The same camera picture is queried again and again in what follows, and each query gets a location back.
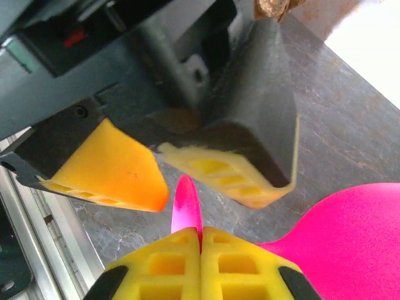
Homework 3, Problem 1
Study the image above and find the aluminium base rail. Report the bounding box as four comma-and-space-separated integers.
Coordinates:
0, 137, 106, 300

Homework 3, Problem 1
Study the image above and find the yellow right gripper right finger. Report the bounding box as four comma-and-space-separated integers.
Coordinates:
200, 226, 323, 300

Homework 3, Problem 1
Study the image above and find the brown teddy bear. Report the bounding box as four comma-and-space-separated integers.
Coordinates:
254, 0, 298, 21

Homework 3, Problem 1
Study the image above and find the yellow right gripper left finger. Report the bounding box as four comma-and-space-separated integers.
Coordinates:
82, 226, 201, 300

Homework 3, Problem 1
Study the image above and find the pink plastic wine glass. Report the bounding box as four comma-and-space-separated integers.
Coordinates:
171, 174, 400, 300

